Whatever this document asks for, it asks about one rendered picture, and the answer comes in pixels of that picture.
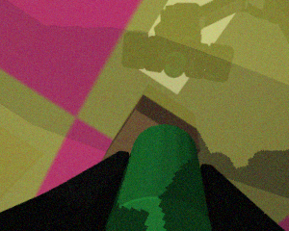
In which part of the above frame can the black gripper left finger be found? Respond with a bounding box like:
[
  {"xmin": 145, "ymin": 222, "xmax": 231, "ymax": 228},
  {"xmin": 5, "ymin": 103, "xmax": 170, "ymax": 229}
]
[{"xmin": 0, "ymin": 151, "xmax": 130, "ymax": 231}]

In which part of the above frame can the brown square block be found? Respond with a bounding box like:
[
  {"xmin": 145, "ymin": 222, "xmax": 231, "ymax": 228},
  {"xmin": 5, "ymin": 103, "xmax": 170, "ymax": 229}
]
[{"xmin": 102, "ymin": 93, "xmax": 201, "ymax": 161}]

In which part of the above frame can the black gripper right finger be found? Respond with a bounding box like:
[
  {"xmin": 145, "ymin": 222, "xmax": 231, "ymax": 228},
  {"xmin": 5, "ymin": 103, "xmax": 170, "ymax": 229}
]
[{"xmin": 201, "ymin": 165, "xmax": 286, "ymax": 231}]

